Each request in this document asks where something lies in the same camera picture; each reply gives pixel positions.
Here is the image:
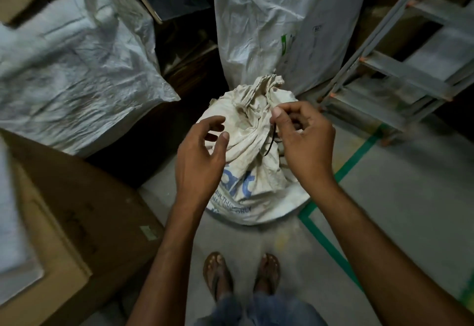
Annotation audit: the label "tall white sack green mark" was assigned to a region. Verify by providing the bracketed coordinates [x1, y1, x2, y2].
[213, 0, 375, 97]

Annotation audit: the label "black tie string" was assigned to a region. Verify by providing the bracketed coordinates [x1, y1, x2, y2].
[263, 123, 282, 157]

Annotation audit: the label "white sheet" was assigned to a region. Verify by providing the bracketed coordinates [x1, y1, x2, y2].
[0, 136, 44, 306]

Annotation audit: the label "person's right forearm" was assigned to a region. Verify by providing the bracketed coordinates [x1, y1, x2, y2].
[313, 177, 474, 326]

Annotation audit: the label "person's left forearm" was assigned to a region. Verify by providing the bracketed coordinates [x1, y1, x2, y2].
[125, 200, 208, 326]

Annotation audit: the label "large white sack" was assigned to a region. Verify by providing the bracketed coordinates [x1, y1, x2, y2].
[0, 0, 181, 158]

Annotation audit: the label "person's left leg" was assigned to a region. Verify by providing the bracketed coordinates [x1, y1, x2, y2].
[194, 294, 252, 326]

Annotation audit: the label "aluminium step ladder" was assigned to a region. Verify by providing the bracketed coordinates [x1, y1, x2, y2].
[318, 0, 474, 147]

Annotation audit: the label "person's leg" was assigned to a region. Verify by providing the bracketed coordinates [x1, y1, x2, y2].
[194, 294, 252, 326]
[246, 292, 328, 326]

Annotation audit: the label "stacked cardboard boxes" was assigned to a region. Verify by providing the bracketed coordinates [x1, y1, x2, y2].
[352, 0, 474, 60]

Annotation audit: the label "white woven sack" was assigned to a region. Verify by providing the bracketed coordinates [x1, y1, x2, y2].
[196, 74, 310, 226]

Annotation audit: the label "person's right hand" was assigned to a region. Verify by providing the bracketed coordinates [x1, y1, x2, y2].
[270, 101, 337, 189]

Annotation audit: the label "person's left hand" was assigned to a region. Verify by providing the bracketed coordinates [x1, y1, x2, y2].
[174, 115, 230, 211]

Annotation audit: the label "person's right leg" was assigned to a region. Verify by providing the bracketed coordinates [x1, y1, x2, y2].
[246, 292, 328, 326]

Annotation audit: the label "person's right foot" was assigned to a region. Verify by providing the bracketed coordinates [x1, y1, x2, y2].
[253, 253, 281, 297]

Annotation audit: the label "dark wooden panel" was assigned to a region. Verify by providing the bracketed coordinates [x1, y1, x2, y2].
[85, 22, 230, 189]

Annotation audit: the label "brown cardboard box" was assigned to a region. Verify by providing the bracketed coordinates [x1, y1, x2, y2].
[0, 129, 165, 326]

